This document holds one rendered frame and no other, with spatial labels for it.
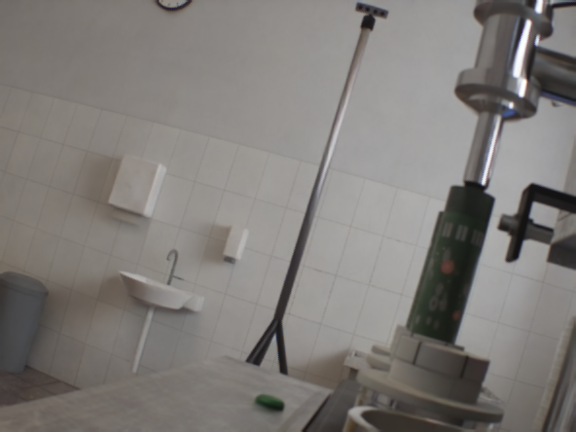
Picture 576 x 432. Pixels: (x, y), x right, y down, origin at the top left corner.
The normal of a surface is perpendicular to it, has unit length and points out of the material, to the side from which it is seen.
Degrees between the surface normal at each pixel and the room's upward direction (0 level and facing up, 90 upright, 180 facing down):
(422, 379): 90
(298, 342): 90
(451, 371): 90
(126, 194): 90
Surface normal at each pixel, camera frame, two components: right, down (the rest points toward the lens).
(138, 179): -0.14, -0.13
